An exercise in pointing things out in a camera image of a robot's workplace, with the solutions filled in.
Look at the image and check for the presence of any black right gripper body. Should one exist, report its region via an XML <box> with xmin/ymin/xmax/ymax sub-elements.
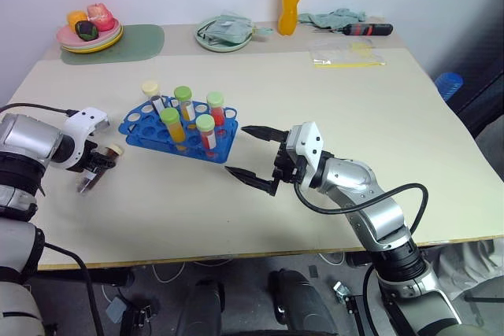
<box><xmin>271</xmin><ymin>131</ymin><xmax>308</xmax><ymax>185</ymax></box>

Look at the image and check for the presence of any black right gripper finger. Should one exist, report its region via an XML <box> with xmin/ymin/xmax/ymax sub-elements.
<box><xmin>224</xmin><ymin>165</ymin><xmax>283</xmax><ymax>197</ymax></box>
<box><xmin>240</xmin><ymin>125</ymin><xmax>290</xmax><ymax>145</ymax></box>

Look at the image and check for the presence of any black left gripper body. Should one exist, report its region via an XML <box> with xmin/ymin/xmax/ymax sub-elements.
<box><xmin>83</xmin><ymin>139</ymin><xmax>102</xmax><ymax>174</ymax></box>

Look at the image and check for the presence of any brown cap dark test tube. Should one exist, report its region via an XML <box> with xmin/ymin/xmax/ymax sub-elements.
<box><xmin>76</xmin><ymin>143</ymin><xmax>124</xmax><ymax>196</ymax></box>

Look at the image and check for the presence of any blue test tube rack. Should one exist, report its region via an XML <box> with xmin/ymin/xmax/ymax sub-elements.
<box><xmin>118</xmin><ymin>95</ymin><xmax>240</xmax><ymax>164</ymax></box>

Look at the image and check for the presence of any green cap red test tube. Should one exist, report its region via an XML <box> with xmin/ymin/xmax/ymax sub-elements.
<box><xmin>206</xmin><ymin>91</ymin><xmax>227</xmax><ymax>129</ymax></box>

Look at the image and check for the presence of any green cap orange test tube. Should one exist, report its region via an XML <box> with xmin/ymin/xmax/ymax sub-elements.
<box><xmin>158</xmin><ymin>107</ymin><xmax>187</xmax><ymax>145</ymax></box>

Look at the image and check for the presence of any cream cap dark test tube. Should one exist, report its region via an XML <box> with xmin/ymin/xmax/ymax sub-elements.
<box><xmin>140</xmin><ymin>79</ymin><xmax>167</xmax><ymax>117</ymax></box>

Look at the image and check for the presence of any green cap red labelled tube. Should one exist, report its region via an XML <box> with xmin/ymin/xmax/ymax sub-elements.
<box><xmin>195</xmin><ymin>113</ymin><xmax>219</xmax><ymax>157</ymax></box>

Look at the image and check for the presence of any green cap white label tube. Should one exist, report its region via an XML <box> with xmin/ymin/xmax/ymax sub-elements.
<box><xmin>173</xmin><ymin>85</ymin><xmax>197</xmax><ymax>121</ymax></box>

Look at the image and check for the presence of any pale green plate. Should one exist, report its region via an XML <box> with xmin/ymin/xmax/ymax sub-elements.
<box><xmin>194</xmin><ymin>16</ymin><xmax>254</xmax><ymax>54</ymax></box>

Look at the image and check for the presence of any light green stacked plate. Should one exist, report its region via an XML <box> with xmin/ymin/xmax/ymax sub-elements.
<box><xmin>61</xmin><ymin>28</ymin><xmax>124</xmax><ymax>55</ymax></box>

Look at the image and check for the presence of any clear yellow zip bag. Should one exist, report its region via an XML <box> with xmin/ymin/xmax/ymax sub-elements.
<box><xmin>308</xmin><ymin>38</ymin><xmax>388</xmax><ymax>69</ymax></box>

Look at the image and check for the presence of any pale green pouch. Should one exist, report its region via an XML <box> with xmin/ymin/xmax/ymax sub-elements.
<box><xmin>198</xmin><ymin>12</ymin><xmax>258</xmax><ymax>46</ymax></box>

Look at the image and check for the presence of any yellow plate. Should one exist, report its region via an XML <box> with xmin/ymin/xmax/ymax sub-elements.
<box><xmin>58</xmin><ymin>24</ymin><xmax>124</xmax><ymax>53</ymax></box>

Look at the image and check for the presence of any green placemat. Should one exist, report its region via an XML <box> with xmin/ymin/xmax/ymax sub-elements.
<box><xmin>59</xmin><ymin>24</ymin><xmax>166</xmax><ymax>67</ymax></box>

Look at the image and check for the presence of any pink plate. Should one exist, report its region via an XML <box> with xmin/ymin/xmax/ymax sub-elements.
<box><xmin>55</xmin><ymin>20</ymin><xmax>120</xmax><ymax>49</ymax></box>

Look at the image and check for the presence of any black green toy food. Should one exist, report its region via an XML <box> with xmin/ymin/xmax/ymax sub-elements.
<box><xmin>74</xmin><ymin>20</ymin><xmax>100</xmax><ymax>42</ymax></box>

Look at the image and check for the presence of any large dark rounded shape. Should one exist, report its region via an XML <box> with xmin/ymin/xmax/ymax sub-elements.
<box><xmin>268</xmin><ymin>268</ymin><xmax>340</xmax><ymax>336</ymax></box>

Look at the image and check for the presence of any grey caster wheel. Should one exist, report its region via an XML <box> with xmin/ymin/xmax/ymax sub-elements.
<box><xmin>332</xmin><ymin>280</ymin><xmax>352</xmax><ymax>302</ymax></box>

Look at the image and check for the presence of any green cloth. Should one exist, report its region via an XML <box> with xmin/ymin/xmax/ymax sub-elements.
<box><xmin>297</xmin><ymin>7</ymin><xmax>369</xmax><ymax>33</ymax></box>

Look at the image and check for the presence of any small dark rounded shape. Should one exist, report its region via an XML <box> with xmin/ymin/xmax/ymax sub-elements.
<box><xmin>187</xmin><ymin>277</ymin><xmax>226</xmax><ymax>336</ymax></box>

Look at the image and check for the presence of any pink red toy food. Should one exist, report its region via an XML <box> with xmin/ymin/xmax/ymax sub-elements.
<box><xmin>86</xmin><ymin>2</ymin><xmax>116</xmax><ymax>32</ymax></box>

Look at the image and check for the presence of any orange toy food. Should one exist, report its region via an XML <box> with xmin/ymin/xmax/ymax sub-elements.
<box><xmin>66</xmin><ymin>9</ymin><xmax>89</xmax><ymax>32</ymax></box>

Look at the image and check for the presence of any grey foot pedal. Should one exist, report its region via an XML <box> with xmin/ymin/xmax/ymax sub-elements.
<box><xmin>106</xmin><ymin>297</ymin><xmax>128</xmax><ymax>323</ymax></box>

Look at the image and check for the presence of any black red screwdriver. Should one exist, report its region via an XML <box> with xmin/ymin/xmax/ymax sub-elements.
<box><xmin>310</xmin><ymin>22</ymin><xmax>395</xmax><ymax>37</ymax></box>

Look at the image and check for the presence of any black chair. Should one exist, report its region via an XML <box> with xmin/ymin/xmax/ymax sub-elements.
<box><xmin>443</xmin><ymin>49</ymin><xmax>504</xmax><ymax>138</ymax></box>

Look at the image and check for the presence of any white crumpled cloth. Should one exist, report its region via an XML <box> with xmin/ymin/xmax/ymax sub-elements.
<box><xmin>435</xmin><ymin>238</ymin><xmax>504</xmax><ymax>302</ymax></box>

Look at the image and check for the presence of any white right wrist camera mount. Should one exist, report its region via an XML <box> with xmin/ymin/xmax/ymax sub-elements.
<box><xmin>286</xmin><ymin>120</ymin><xmax>327</xmax><ymax>179</ymax></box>

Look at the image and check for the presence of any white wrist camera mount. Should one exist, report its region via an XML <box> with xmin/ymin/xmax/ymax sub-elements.
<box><xmin>61</xmin><ymin>106</ymin><xmax>110</xmax><ymax>172</ymax></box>
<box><xmin>286</xmin><ymin>120</ymin><xmax>327</xmax><ymax>179</ymax></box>

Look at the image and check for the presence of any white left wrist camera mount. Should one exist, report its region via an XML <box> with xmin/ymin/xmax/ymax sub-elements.
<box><xmin>61</xmin><ymin>106</ymin><xmax>110</xmax><ymax>172</ymax></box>

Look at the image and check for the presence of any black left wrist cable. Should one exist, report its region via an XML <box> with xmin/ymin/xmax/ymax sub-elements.
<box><xmin>0</xmin><ymin>102</ymin><xmax>80</xmax><ymax>118</ymax></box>

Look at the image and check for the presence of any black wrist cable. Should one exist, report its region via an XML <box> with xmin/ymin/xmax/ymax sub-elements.
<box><xmin>294</xmin><ymin>183</ymin><xmax>431</xmax><ymax>251</ymax></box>
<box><xmin>0</xmin><ymin>102</ymin><xmax>80</xmax><ymax>118</ymax></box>

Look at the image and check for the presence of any black left shoulder cable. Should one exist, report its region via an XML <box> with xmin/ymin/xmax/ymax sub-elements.
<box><xmin>42</xmin><ymin>242</ymin><xmax>106</xmax><ymax>336</ymax></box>

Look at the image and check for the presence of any black shoulder cable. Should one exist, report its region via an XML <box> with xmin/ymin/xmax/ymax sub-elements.
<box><xmin>362</xmin><ymin>263</ymin><xmax>381</xmax><ymax>336</ymax></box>
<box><xmin>42</xmin><ymin>242</ymin><xmax>106</xmax><ymax>336</ymax></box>

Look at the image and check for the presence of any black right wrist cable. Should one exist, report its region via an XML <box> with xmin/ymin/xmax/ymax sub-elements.
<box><xmin>294</xmin><ymin>183</ymin><xmax>431</xmax><ymax>251</ymax></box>

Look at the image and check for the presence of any black right shoulder cable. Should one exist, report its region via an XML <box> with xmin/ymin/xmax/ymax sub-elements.
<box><xmin>362</xmin><ymin>263</ymin><xmax>381</xmax><ymax>336</ymax></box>

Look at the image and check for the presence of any blue corrugated hose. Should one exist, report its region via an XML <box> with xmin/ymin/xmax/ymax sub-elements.
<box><xmin>434</xmin><ymin>72</ymin><xmax>464</xmax><ymax>103</ymax></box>

